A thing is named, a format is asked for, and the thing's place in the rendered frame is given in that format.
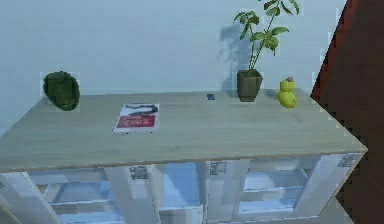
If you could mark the yellow green gourd figure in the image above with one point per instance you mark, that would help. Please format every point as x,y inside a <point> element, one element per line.
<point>287,95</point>

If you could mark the dark green round vase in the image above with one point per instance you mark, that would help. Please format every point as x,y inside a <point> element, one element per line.
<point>62,90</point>

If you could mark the pale wooden table white legs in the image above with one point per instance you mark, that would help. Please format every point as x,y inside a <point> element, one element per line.
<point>206,130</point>

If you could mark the red and white magazine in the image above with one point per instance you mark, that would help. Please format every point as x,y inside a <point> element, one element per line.
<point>136,118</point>

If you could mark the green plant in brown pot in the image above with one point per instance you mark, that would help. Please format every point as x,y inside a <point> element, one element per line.
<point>250,83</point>

